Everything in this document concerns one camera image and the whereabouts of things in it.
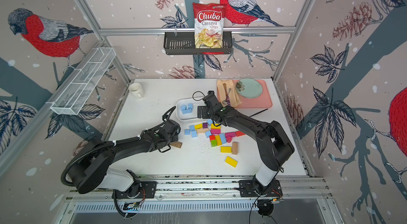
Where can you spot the yellow block front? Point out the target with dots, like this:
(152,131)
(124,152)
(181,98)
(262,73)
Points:
(230,161)

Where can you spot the metal spoon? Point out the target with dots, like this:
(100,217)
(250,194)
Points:
(227,90)

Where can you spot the brown wooden block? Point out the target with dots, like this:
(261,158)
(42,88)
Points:
(176,144)

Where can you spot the black wall basket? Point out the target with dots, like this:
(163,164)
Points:
(183,43)

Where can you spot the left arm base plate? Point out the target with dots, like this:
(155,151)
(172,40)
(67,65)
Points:
(146,189)

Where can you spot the yellow block middle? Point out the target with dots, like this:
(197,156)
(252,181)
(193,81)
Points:
(225,149)

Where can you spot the wooden block right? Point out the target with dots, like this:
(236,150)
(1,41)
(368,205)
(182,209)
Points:
(234,148)

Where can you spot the yellow block top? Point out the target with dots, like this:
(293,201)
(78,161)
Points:
(213,126)

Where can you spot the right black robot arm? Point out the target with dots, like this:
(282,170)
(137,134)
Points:
(273,144)

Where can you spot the magenta block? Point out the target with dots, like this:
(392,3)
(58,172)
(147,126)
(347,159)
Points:
(215,131)

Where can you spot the beige cloth napkin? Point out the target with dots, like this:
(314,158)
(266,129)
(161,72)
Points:
(234,97)

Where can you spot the red block right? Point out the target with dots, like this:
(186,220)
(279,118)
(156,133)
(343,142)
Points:
(239,134)

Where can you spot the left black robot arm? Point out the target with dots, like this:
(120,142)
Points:
(92,167)

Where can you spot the green block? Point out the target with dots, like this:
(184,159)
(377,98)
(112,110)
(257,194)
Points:
(213,143)

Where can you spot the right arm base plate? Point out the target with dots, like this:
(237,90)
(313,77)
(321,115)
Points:
(252,188)

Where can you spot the green ceramic plate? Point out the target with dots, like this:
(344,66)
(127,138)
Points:
(249,88)

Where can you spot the white ceramic mug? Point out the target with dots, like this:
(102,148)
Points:
(136,90)

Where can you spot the yellow block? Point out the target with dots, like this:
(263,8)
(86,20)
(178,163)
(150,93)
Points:
(225,149)
(213,126)
(230,161)

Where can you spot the white ceramic serving dish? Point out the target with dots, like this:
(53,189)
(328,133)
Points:
(193,115)

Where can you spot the black ladle spoon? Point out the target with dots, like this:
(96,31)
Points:
(257,113)

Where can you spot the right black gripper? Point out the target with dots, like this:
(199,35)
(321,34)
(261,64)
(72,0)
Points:
(203,109)

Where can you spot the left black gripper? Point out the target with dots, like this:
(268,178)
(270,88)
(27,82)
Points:
(176,136)

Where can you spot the white wire wall basket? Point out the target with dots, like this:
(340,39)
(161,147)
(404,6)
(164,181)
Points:
(86,78)

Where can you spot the Chuba cassava chips bag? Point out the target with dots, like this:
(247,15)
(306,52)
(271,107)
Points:
(209,25)

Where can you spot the pink plastic tray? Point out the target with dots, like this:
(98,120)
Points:
(262,102)

